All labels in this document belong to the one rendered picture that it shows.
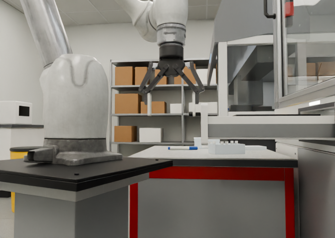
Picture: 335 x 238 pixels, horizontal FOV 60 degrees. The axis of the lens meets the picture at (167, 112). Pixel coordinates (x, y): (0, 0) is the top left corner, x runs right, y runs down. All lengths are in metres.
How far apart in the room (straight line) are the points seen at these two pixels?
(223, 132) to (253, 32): 1.11
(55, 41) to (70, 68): 0.25
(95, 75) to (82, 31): 5.18
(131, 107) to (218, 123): 4.15
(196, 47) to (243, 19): 3.57
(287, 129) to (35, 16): 0.80
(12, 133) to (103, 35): 2.63
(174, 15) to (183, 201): 0.61
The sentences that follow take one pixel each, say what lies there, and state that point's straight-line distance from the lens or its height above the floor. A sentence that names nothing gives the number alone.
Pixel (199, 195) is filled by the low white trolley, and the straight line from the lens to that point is 1.05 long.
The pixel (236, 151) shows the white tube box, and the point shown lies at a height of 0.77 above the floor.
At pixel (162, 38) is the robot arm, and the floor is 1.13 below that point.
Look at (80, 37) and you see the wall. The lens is 5.91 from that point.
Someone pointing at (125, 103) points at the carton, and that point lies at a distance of 4.92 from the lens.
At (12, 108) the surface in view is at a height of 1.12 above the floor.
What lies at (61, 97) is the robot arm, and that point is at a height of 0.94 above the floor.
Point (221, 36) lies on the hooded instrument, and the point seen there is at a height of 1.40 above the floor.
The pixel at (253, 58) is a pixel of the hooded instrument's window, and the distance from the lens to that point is 1.80.
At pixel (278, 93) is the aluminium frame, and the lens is 1.35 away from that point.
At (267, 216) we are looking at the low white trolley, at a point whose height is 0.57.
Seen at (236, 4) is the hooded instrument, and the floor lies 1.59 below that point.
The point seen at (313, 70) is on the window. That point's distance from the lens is 1.03.
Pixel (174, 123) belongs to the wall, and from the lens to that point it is 5.20.
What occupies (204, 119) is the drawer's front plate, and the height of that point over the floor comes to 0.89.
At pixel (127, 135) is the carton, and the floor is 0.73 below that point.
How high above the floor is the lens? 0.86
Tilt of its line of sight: 3 degrees up
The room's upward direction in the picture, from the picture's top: straight up
